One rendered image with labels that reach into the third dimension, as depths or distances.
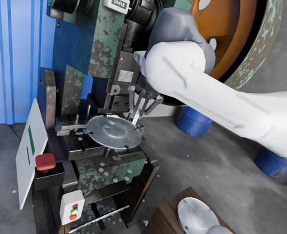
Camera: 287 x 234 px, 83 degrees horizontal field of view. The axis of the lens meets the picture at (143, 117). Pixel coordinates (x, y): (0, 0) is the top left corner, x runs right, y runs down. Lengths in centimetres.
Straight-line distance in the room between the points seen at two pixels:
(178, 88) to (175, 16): 17
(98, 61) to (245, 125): 53
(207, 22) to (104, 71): 59
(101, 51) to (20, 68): 137
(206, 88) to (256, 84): 362
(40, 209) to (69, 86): 87
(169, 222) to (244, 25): 109
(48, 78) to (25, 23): 83
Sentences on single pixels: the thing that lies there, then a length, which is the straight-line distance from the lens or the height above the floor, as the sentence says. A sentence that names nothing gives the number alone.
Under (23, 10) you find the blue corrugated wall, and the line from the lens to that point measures 185.
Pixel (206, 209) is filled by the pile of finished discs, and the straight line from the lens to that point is 136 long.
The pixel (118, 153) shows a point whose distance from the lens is 74.
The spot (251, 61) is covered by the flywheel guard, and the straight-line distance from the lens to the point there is 83.
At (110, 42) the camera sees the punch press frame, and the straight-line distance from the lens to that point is 67.
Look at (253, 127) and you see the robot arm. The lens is 31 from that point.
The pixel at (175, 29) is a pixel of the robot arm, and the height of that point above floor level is 129.
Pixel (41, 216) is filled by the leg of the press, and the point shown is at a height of 3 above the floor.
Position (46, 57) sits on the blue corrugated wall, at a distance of 193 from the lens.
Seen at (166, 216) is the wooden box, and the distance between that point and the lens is 119.
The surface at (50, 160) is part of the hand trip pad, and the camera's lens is 71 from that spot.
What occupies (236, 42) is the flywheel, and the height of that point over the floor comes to 135.
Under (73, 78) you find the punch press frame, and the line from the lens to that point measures 99.
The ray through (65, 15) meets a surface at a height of 122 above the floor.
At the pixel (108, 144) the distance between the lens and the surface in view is 78.
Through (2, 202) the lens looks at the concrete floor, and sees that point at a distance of 157.
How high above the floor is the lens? 126
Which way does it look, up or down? 26 degrees down
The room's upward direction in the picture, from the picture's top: 20 degrees clockwise
